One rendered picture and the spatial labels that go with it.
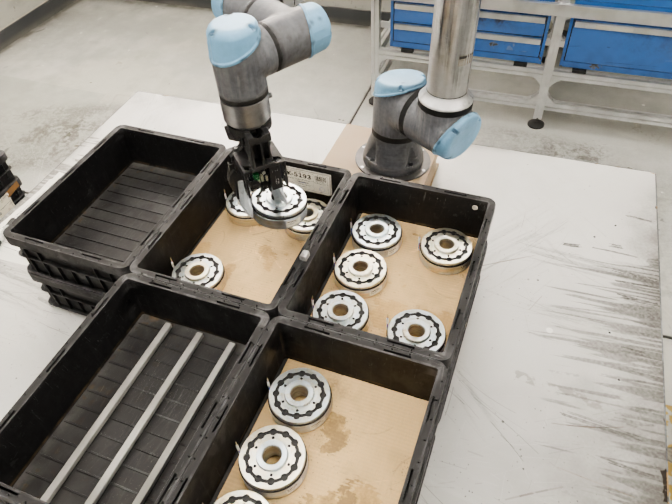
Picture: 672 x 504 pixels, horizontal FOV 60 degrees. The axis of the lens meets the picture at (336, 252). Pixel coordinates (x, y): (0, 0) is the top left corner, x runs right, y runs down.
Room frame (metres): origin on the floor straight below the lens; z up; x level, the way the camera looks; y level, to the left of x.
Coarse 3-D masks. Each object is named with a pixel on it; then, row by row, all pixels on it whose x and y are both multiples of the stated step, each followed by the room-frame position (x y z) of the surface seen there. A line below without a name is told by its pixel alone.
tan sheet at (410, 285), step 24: (408, 240) 0.85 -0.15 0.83; (408, 264) 0.78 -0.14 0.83; (336, 288) 0.73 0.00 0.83; (384, 288) 0.72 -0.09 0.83; (408, 288) 0.72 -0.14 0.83; (432, 288) 0.71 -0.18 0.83; (456, 288) 0.71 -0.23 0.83; (384, 312) 0.66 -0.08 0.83; (432, 312) 0.66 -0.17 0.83; (384, 336) 0.61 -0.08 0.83
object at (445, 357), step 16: (352, 176) 0.95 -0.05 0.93; (368, 176) 0.94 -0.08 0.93; (432, 192) 0.88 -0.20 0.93; (448, 192) 0.88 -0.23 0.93; (336, 208) 0.85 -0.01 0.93; (320, 240) 0.78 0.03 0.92; (480, 240) 0.74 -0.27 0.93; (480, 256) 0.70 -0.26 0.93; (304, 272) 0.69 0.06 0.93; (288, 288) 0.65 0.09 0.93; (464, 288) 0.63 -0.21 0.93; (288, 304) 0.62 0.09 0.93; (464, 304) 0.59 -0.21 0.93; (304, 320) 0.58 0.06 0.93; (320, 320) 0.58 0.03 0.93; (368, 336) 0.54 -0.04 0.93; (448, 336) 0.53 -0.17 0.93; (416, 352) 0.50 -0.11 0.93; (432, 352) 0.50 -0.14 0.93; (448, 352) 0.50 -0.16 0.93
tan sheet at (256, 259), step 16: (224, 224) 0.94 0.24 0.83; (208, 240) 0.89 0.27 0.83; (224, 240) 0.89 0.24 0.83; (240, 240) 0.88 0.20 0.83; (256, 240) 0.88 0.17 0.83; (272, 240) 0.88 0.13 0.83; (288, 240) 0.87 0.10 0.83; (224, 256) 0.84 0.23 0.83; (240, 256) 0.83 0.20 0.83; (256, 256) 0.83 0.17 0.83; (272, 256) 0.83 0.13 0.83; (288, 256) 0.83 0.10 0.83; (240, 272) 0.79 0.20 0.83; (256, 272) 0.79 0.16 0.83; (272, 272) 0.78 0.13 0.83; (224, 288) 0.75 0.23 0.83; (240, 288) 0.75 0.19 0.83; (256, 288) 0.74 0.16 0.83; (272, 288) 0.74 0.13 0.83
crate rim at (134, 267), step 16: (224, 160) 1.04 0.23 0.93; (288, 160) 1.02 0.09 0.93; (208, 176) 0.98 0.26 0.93; (192, 192) 0.93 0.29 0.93; (336, 192) 0.90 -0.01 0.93; (320, 224) 0.81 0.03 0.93; (160, 240) 0.80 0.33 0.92; (144, 256) 0.76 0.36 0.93; (144, 272) 0.72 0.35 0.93; (288, 272) 0.69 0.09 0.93; (192, 288) 0.67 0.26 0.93; (208, 288) 0.67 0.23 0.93; (256, 304) 0.62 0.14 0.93; (272, 304) 0.62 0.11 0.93
